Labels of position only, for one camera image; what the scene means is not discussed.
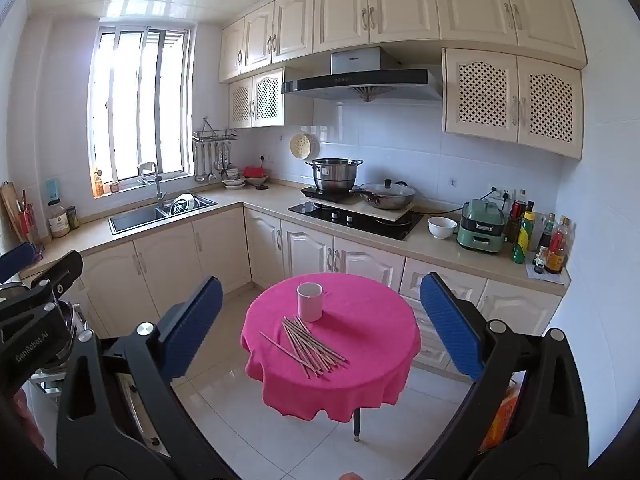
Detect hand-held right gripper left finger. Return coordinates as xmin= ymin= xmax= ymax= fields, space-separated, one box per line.
xmin=56 ymin=276 xmax=236 ymax=480

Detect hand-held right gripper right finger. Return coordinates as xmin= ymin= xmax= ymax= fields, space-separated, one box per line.
xmin=415 ymin=272 xmax=588 ymax=480

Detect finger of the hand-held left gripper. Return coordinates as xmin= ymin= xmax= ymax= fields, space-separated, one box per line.
xmin=0 ymin=250 xmax=84 ymax=313
xmin=0 ymin=241 xmax=40 ymax=283

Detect bunch of wooden chopsticks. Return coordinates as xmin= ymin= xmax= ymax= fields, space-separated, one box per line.
xmin=259 ymin=315 xmax=350 ymax=380

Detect row of hanging steel utensils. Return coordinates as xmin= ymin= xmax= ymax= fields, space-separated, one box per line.
xmin=193 ymin=139 xmax=233 ymax=183

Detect steel pot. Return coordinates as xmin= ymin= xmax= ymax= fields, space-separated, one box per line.
xmin=50 ymin=300 xmax=85 ymax=371

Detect wooden cutting board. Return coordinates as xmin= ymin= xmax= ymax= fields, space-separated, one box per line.
xmin=0 ymin=181 xmax=26 ymax=243

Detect blue cap jar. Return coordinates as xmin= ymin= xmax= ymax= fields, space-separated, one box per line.
xmin=48 ymin=179 xmax=71 ymax=238

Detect white bowl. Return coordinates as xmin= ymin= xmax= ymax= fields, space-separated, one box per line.
xmin=428 ymin=216 xmax=458 ymax=240

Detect pink tablecloth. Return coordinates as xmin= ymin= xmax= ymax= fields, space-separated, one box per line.
xmin=240 ymin=272 xmax=422 ymax=423

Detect green electric cooker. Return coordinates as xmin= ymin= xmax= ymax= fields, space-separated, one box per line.
xmin=456 ymin=199 xmax=507 ymax=255

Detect steel kitchen sink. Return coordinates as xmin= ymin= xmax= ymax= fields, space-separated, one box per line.
xmin=108 ymin=194 xmax=219 ymax=236

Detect white tray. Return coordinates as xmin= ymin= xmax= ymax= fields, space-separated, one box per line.
xmin=525 ymin=259 xmax=571 ymax=286

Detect orange plastic bag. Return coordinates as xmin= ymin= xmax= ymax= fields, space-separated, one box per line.
xmin=480 ymin=380 xmax=522 ymax=451

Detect dishes in sink rack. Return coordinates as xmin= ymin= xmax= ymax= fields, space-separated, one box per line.
xmin=170 ymin=192 xmax=201 ymax=213

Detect black glass gas hob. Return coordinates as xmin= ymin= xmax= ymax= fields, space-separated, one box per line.
xmin=287 ymin=201 xmax=425 ymax=242

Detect group of condiment bottles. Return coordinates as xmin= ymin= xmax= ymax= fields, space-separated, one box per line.
xmin=504 ymin=189 xmax=573 ymax=275

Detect steel kitchen faucet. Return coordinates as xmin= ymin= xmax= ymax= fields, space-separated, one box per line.
xmin=137 ymin=161 xmax=167 ymax=211

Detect steel wok with lid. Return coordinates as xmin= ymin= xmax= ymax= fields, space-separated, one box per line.
xmin=352 ymin=179 xmax=417 ymax=211

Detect beige kitchen countertop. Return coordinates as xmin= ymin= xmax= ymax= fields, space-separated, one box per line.
xmin=20 ymin=180 xmax=571 ymax=297

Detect beige stone slab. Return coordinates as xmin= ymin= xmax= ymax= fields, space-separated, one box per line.
xmin=312 ymin=195 xmax=416 ymax=221

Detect stack of white plates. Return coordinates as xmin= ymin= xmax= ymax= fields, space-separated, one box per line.
xmin=221 ymin=165 xmax=247 ymax=189

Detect black induction cooker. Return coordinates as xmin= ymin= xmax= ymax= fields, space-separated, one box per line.
xmin=300 ymin=185 xmax=366 ymax=204

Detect steel stockpot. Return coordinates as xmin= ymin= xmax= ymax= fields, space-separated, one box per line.
xmin=311 ymin=158 xmax=364 ymax=192

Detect barred kitchen window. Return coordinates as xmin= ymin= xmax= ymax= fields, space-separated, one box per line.
xmin=87 ymin=25 xmax=196 ymax=186

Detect cream perforated steamer plate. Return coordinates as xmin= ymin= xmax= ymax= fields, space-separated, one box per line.
xmin=290 ymin=133 xmax=320 ymax=161

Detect large lattice door cabinet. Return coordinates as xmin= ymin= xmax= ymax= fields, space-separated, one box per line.
xmin=442 ymin=47 xmax=584 ymax=161

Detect small lattice door cabinet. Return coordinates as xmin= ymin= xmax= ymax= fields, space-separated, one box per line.
xmin=228 ymin=67 xmax=313 ymax=129

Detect steel range hood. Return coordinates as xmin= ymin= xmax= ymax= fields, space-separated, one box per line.
xmin=281 ymin=46 xmax=444 ymax=103

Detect red handled utensil holder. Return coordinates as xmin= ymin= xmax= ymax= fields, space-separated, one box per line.
xmin=17 ymin=190 xmax=46 ymax=253

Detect black power cable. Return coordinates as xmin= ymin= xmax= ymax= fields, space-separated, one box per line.
xmin=415 ymin=190 xmax=501 ymax=216

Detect steel wall utensil rack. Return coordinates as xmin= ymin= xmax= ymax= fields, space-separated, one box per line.
xmin=192 ymin=116 xmax=239 ymax=142

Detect cream upper wall cabinet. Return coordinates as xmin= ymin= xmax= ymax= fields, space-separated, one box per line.
xmin=218 ymin=0 xmax=587 ymax=83

